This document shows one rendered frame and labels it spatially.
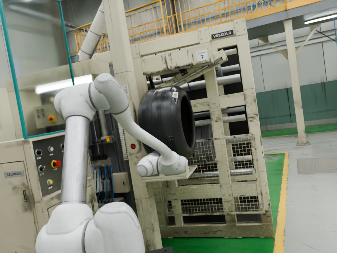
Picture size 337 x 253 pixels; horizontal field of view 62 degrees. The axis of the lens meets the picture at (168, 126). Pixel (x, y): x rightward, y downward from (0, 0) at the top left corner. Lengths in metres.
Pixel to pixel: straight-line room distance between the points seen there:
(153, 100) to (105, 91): 0.84
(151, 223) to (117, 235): 1.43
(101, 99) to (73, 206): 0.46
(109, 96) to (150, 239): 1.52
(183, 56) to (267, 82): 8.68
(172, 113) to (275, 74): 9.16
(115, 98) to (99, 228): 0.55
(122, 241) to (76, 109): 0.59
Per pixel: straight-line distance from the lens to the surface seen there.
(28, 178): 1.85
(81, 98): 1.30
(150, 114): 2.00
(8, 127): 5.24
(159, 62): 2.47
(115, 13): 2.41
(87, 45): 2.83
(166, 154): 1.53
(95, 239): 1.06
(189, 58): 2.40
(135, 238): 1.05
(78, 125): 1.27
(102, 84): 1.25
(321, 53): 11.03
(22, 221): 1.97
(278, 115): 10.91
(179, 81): 2.55
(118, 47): 2.35
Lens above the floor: 1.31
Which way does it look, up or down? 4 degrees down
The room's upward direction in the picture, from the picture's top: 9 degrees counter-clockwise
